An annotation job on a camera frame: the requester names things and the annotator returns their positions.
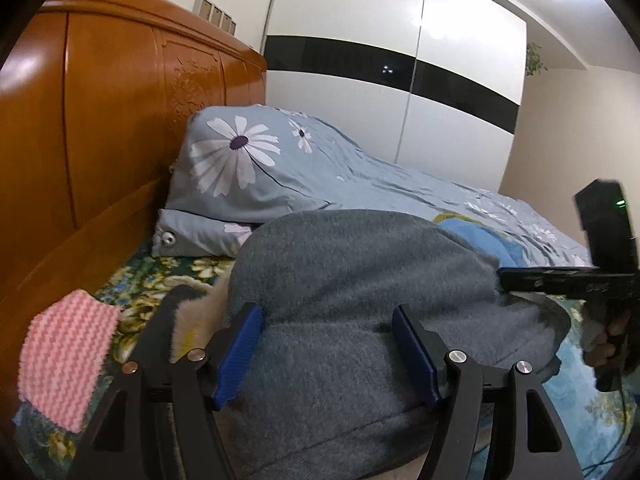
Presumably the grey fleece garment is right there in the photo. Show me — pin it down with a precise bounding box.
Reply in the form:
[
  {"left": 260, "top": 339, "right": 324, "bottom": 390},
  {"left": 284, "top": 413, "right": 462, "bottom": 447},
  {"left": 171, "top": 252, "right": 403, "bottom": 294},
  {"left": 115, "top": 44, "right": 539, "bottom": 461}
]
[{"left": 219, "top": 210, "right": 570, "bottom": 479}]

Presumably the person's right hand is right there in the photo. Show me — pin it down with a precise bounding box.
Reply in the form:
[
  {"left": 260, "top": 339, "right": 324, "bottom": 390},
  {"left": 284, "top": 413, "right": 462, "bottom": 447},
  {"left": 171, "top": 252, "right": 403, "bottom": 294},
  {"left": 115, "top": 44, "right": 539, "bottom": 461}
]
[{"left": 582, "top": 301, "right": 639, "bottom": 376}]

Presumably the teal floral blanket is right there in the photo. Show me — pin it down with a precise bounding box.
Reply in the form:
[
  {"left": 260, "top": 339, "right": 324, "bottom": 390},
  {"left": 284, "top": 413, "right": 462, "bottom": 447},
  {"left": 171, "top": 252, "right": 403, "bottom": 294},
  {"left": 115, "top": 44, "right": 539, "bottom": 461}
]
[{"left": 13, "top": 246, "right": 639, "bottom": 479}]

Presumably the black garment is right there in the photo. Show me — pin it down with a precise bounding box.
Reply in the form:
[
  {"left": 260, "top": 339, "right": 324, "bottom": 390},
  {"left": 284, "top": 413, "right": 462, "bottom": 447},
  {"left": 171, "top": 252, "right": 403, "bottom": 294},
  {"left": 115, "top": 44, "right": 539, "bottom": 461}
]
[{"left": 130, "top": 285, "right": 204, "bottom": 479}]

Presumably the blue cloth garment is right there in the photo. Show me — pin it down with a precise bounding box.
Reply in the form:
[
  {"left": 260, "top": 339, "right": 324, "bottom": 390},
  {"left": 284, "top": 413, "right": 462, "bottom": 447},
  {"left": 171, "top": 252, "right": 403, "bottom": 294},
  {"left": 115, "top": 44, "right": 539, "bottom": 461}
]
[{"left": 435, "top": 217, "right": 526, "bottom": 268}]

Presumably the beige cloth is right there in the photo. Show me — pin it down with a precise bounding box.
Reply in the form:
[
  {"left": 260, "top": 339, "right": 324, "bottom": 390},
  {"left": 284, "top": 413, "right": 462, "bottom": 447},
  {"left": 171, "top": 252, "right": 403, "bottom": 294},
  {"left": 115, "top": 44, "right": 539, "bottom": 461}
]
[{"left": 169, "top": 272, "right": 231, "bottom": 363}]

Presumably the pink knitted cloth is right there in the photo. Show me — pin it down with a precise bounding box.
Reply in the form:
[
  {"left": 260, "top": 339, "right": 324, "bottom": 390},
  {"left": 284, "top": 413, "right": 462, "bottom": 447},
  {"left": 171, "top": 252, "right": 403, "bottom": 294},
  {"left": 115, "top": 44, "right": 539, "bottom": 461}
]
[{"left": 17, "top": 289, "right": 120, "bottom": 434}]

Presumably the green plant on wardrobe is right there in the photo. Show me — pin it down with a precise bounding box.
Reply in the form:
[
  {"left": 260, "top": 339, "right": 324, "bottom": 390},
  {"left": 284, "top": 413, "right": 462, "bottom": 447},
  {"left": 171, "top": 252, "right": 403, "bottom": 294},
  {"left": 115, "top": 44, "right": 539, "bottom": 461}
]
[{"left": 525, "top": 42, "right": 547, "bottom": 77}]

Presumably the daisy print pillow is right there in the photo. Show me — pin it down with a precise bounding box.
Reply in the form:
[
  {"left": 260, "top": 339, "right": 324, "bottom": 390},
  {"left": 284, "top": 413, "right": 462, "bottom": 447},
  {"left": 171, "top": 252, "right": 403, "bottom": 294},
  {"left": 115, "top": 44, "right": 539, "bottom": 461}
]
[{"left": 153, "top": 105, "right": 363, "bottom": 257}]

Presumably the grey-blue daisy quilt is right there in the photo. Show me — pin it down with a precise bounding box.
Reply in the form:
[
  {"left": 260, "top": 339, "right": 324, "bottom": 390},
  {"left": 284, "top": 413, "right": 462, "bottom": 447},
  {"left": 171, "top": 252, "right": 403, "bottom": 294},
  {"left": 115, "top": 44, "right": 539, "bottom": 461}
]
[{"left": 282, "top": 110, "right": 590, "bottom": 266}]

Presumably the white black-striped wardrobe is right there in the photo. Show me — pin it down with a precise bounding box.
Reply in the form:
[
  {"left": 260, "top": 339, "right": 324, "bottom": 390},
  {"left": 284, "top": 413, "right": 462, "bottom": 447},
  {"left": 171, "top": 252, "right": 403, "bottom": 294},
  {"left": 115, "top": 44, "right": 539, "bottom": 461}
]
[{"left": 264, "top": 0, "right": 527, "bottom": 191}]

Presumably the orange wooden headboard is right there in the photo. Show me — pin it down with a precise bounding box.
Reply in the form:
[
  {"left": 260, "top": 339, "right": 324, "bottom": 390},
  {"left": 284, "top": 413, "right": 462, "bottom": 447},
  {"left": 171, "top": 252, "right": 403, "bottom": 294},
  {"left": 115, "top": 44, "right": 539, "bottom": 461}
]
[{"left": 1, "top": 0, "right": 266, "bottom": 419}]

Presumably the wall switch panel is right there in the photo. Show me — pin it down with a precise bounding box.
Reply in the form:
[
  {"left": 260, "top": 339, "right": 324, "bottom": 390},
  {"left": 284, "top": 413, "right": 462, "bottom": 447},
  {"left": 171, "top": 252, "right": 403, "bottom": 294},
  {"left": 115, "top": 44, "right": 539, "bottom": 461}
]
[{"left": 192, "top": 0, "right": 236, "bottom": 36}]

